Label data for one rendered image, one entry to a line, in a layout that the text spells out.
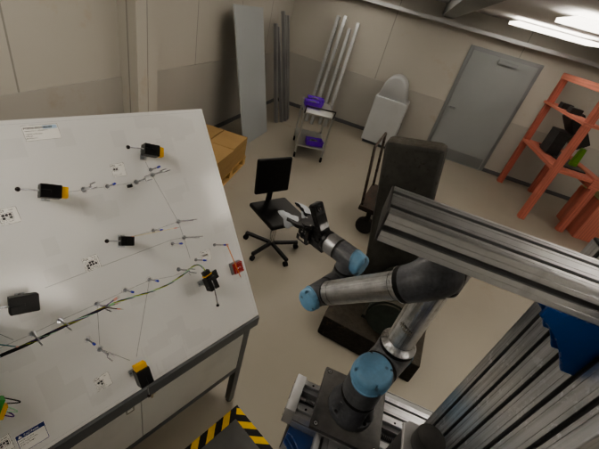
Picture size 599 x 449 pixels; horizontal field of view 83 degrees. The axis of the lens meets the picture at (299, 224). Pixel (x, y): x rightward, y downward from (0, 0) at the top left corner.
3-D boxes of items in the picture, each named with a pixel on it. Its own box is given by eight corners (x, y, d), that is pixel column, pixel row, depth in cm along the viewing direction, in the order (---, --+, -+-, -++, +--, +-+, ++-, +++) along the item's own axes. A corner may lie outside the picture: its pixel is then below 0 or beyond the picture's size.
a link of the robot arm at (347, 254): (351, 282, 109) (360, 263, 104) (326, 262, 114) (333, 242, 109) (365, 273, 114) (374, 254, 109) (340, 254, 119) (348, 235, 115)
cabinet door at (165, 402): (237, 368, 195) (247, 324, 173) (143, 437, 157) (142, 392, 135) (233, 365, 196) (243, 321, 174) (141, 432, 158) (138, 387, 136)
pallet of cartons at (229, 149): (201, 147, 507) (202, 119, 484) (251, 166, 496) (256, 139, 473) (148, 175, 411) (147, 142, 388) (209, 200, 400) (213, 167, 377)
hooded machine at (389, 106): (392, 143, 749) (419, 79, 674) (390, 151, 700) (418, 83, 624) (364, 133, 758) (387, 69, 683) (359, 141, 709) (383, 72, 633)
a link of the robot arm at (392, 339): (356, 366, 113) (429, 240, 83) (379, 343, 123) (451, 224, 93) (386, 394, 107) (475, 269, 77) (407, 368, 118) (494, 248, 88)
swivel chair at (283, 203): (304, 246, 370) (328, 171, 319) (281, 277, 323) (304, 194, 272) (258, 224, 383) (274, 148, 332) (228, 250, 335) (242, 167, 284)
